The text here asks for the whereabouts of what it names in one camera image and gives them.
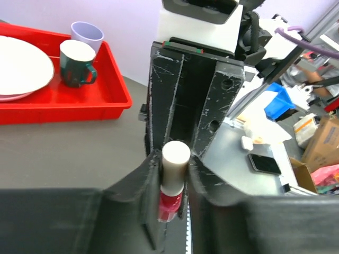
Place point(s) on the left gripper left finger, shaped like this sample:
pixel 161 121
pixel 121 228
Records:
pixel 122 218

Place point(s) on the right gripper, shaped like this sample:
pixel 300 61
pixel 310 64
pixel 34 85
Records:
pixel 190 90

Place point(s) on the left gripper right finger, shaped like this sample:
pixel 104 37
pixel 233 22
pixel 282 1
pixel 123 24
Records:
pixel 226 220

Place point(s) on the red nail polish bottle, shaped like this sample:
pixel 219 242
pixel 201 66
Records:
pixel 168 207

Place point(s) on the black smartphone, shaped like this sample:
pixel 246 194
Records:
pixel 264 164

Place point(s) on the blue storage bin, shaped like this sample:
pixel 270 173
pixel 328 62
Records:
pixel 280 104

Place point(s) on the red plastic tray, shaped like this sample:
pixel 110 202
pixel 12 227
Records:
pixel 103 100

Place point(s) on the lavender plastic cup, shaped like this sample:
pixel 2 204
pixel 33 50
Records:
pixel 87 33

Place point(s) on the dark green mug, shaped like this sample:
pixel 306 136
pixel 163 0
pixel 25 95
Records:
pixel 76 63

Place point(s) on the cardboard box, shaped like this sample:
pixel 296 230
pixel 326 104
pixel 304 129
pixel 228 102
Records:
pixel 322 149

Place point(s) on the pink plate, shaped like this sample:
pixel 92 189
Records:
pixel 8 98

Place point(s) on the white paper plate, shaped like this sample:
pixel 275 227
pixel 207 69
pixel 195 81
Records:
pixel 24 67

